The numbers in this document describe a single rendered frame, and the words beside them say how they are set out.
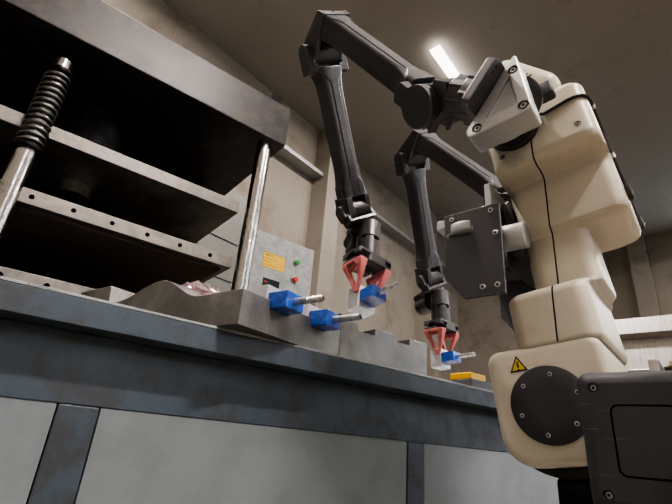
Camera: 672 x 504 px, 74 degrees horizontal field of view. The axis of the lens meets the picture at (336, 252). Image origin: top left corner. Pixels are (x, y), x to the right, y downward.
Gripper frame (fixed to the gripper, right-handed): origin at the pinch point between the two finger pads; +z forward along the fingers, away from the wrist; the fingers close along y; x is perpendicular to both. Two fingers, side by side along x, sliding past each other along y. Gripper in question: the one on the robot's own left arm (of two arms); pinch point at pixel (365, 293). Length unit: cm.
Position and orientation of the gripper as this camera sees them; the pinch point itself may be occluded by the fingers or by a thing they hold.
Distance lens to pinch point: 101.3
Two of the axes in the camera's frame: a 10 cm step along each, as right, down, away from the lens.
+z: -0.9, 8.1, -5.8
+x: 6.3, -4.1, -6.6
